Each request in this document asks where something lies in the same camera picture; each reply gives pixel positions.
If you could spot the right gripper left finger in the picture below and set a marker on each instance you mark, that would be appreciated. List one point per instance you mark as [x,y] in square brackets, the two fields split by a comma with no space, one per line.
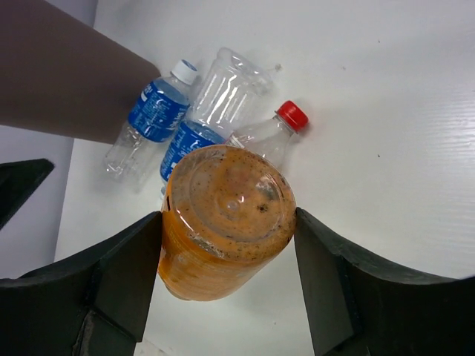
[95,302]

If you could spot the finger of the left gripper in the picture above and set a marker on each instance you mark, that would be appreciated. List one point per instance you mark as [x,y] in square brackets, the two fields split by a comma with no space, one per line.
[19,180]

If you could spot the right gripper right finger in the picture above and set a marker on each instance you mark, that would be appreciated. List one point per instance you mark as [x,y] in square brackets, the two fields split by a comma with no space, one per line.
[359,303]

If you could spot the orange juice bottle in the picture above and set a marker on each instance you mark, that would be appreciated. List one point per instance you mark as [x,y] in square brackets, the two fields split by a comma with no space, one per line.
[227,212]

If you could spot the blue label bottle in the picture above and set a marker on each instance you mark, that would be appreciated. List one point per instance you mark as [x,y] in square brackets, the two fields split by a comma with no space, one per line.
[231,93]
[160,107]

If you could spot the brown round waste bin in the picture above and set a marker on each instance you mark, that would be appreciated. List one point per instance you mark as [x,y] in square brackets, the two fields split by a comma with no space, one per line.
[60,76]

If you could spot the red cap clear bottle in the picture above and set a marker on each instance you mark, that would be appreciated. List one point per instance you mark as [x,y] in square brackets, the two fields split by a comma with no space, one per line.
[269,138]

